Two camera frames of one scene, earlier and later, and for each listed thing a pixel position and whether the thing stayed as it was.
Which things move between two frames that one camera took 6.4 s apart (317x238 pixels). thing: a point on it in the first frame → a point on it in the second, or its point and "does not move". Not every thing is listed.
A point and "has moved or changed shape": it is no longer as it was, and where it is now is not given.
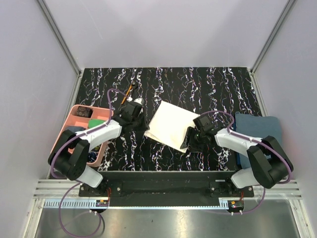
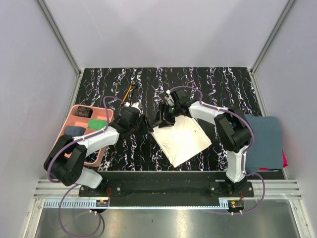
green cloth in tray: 93,122 does not move
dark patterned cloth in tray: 84,111 does not move
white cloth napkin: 170,124 has moved or changed shape
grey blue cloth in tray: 75,129 does not move
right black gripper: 195,148 → 167,121
